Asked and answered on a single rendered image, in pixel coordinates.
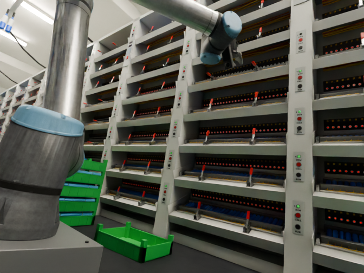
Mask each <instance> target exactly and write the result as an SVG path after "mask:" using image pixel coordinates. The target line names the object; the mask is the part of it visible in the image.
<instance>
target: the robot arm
mask: <svg viewBox="0 0 364 273"><path fill-rule="evenodd" d="M129 1H132V2H134V3H136V4H138V5H141V6H143V7H145V8H148V9H150V10H152V11H154V12H157V13H159V14H161V15H163V16H165V17H168V18H170V19H172V20H174V21H176V22H179V23H181V24H183V25H185V26H187V27H190V28H192V29H194V30H196V31H199V32H201V33H202V34H201V49H200V60H201V61H202V63H204V64H209V65H213V64H217V63H219V61H220V59H221V57H220V55H221V54H222V57H223V62H224V68H225V70H227V69H231V68H234V66H236V64H235V63H234V62H233V58H235V60H236V61H238V63H240V64H243V59H242V53H241V51H240V52H237V47H238V45H239V44H238V42H237V41H236V39H235V38H236V37H237V36H238V34H239V33H240V32H241V30H242V21H241V19H240V18H239V16H238V15H237V14H236V13H234V12H233V11H227V12H225V13H224V14H222V13H220V12H217V11H214V10H212V9H210V8H208V7H206V6H204V5H202V4H200V3H198V2H196V1H194V0H129ZM93 6H94V2H93V0H56V10H55V18H54V26H53V33H52V38H51V46H50V53H49V61H48V69H47V76H46V81H45V89H44V96H43V104H42V108H41V107H37V106H32V105H21V106H19V107H18V109H17V110H16V112H15V113H14V115H13V116H12V117H11V120H10V122H9V125H8V127H7V129H6V131H5V133H4V135H3V137H2V139H1V141H0V241H35V240H40V239H46V238H50V237H53V236H55V235H56V233H57V230H58V228H59V224H60V214H59V198H60V195H61V192H62V189H63V186H64V184H65V181H66V179H67V178H69V177H71V176H73V175H74V174H75V173H76V172H78V171H79V169H80V168H81V167H82V165H83V162H84V159H85V153H84V150H83V146H84V139H85V127H84V124H83V123H82V122H80V112H81V101H82V91H83V79H84V73H85V62H86V52H87V41H88V30H89V19H90V17H91V13H92V11H93ZM236 42H237V44H236Z"/></svg>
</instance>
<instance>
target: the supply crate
mask: <svg viewBox="0 0 364 273"><path fill-rule="evenodd" d="M107 163H108V160H104V161H103V163H101V162H96V161H92V159H90V158H88V160H86V159H85V160H84V162H83V165H82V167H81V168H80V169H83V170H90V171H98V172H106V167H107Z"/></svg>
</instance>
